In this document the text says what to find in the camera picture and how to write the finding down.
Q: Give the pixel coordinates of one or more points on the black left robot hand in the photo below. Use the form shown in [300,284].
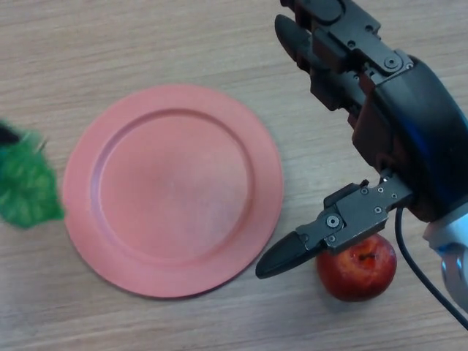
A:
[9,135]

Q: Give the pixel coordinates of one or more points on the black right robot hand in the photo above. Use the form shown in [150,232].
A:
[413,120]

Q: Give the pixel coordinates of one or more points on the green plastic grape bunch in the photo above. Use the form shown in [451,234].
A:
[25,186]

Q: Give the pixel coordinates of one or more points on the pink round plate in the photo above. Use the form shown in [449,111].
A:
[172,190]

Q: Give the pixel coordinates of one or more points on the red apple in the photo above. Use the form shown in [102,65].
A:
[354,278]

